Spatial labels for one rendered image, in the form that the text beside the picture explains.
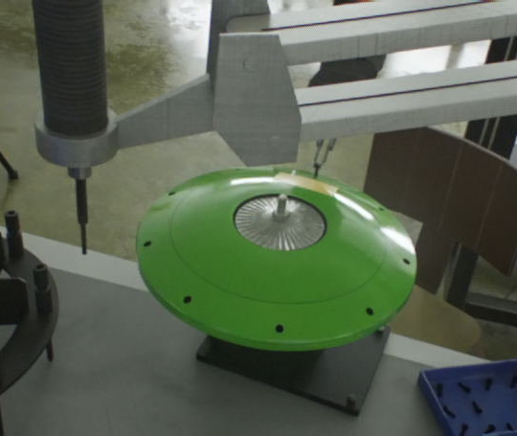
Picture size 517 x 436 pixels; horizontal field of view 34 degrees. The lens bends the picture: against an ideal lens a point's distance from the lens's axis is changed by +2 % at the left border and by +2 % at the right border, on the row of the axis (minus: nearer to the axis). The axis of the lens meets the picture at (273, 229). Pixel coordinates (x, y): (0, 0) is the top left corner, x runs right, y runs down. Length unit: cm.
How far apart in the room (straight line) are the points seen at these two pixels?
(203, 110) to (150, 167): 246
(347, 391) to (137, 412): 23
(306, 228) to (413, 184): 72
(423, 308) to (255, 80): 111
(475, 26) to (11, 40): 340
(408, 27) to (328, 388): 55
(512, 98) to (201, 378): 55
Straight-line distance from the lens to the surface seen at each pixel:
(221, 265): 86
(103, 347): 102
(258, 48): 50
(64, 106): 52
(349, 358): 101
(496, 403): 103
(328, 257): 88
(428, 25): 52
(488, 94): 56
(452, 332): 155
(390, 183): 163
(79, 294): 109
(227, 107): 51
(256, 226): 91
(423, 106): 55
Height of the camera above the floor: 164
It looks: 37 degrees down
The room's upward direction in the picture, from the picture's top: 7 degrees clockwise
